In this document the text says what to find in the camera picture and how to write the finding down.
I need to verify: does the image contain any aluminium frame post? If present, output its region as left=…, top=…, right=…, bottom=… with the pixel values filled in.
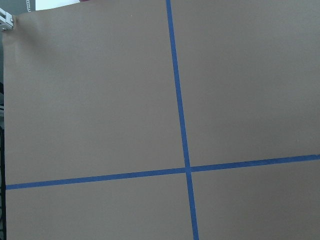
left=0, top=8, right=14, bottom=32

